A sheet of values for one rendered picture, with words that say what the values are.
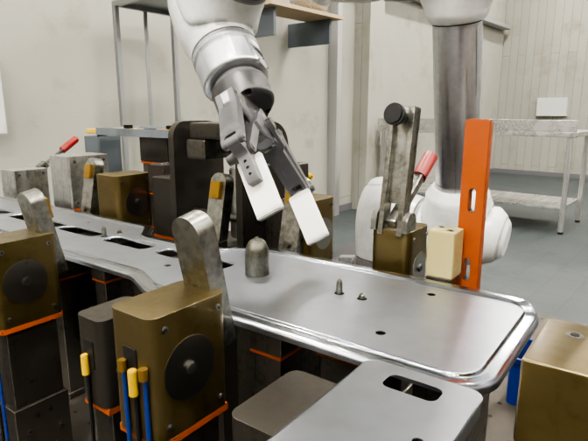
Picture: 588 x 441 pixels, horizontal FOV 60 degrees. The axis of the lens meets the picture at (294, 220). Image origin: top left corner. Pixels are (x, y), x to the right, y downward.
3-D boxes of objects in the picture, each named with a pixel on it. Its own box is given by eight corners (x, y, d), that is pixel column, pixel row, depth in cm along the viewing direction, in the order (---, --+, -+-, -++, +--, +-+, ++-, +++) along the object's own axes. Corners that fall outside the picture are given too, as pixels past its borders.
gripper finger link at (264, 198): (262, 153, 55) (259, 150, 54) (284, 208, 52) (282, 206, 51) (239, 166, 55) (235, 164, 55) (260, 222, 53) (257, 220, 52)
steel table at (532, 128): (407, 199, 696) (411, 116, 672) (584, 221, 560) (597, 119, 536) (374, 208, 633) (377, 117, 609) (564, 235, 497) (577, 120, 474)
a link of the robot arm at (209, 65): (269, 52, 71) (283, 85, 69) (215, 87, 73) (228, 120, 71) (235, 14, 63) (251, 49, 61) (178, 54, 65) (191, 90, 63)
